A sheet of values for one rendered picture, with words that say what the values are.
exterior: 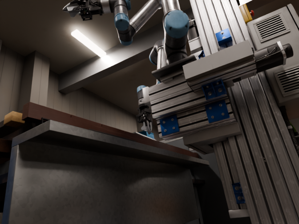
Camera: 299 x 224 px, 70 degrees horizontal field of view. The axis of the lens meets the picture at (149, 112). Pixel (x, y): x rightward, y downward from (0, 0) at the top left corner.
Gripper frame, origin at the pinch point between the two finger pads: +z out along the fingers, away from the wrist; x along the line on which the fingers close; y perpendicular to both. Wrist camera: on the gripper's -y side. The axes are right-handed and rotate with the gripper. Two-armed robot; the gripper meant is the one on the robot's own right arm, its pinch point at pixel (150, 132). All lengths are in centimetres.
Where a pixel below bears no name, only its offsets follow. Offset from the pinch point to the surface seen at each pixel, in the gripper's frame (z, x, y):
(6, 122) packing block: 9, 82, 12
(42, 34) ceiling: -233, -30, 200
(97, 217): 46, 52, -4
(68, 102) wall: -176, -143, 281
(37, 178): 32, 77, -4
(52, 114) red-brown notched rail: 7, 71, 0
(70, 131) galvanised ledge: 21, 78, -20
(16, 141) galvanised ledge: 21, 84, -3
